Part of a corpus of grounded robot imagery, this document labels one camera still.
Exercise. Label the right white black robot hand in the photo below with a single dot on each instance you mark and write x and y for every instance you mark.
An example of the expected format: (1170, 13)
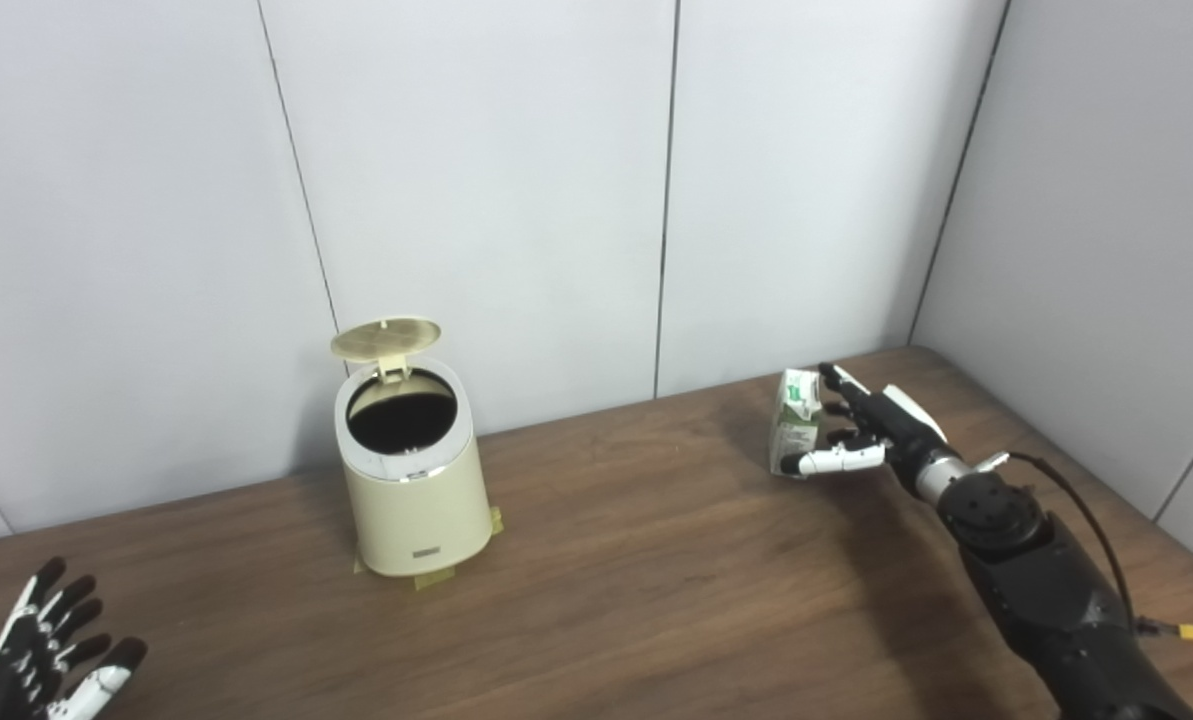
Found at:
(896, 430)

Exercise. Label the white green milk carton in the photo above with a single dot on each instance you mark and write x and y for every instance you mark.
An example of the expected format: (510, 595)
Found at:
(794, 420)

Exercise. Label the cream-colored cylindrical bin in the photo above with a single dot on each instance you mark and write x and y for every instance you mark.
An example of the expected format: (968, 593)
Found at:
(416, 510)

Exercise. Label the cream round bin lid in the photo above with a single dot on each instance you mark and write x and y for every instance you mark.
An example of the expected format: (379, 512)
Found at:
(386, 338)

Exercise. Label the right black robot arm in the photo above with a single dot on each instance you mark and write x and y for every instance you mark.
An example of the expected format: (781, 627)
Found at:
(1046, 590)

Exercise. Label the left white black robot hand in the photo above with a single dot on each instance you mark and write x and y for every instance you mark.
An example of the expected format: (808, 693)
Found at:
(16, 680)

